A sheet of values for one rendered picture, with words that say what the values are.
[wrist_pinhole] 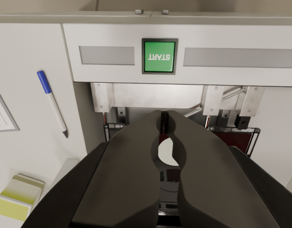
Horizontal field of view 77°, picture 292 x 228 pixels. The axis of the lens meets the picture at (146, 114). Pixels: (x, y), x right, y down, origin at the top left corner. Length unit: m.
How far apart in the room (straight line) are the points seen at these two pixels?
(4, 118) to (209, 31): 0.41
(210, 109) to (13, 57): 0.38
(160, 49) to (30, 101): 0.26
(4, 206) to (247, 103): 0.57
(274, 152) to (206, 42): 0.47
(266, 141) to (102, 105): 0.49
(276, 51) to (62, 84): 0.36
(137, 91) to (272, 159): 0.49
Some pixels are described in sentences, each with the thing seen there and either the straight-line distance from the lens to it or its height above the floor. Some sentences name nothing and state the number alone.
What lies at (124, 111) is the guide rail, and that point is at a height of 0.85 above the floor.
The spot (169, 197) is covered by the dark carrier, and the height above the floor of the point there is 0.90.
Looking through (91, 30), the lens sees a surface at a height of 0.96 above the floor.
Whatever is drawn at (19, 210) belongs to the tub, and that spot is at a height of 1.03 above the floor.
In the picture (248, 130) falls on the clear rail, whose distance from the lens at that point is 0.49.
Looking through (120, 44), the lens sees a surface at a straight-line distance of 0.31.
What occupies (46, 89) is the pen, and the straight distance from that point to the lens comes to 0.37.
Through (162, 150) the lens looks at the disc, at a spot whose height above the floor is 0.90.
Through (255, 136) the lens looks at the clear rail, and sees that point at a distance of 0.51.
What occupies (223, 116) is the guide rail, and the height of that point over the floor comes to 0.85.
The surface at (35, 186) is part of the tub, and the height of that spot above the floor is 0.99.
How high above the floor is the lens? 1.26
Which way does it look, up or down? 60 degrees down
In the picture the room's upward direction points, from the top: 175 degrees counter-clockwise
